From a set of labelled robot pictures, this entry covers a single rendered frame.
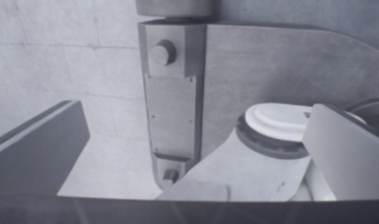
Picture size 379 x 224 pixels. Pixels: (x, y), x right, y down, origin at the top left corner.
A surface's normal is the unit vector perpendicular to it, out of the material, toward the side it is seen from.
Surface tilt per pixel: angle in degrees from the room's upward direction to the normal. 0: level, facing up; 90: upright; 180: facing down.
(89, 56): 0
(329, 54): 0
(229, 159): 90
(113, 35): 0
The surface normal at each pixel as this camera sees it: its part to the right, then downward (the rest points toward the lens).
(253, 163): 0.01, -0.88
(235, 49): -0.21, 0.47
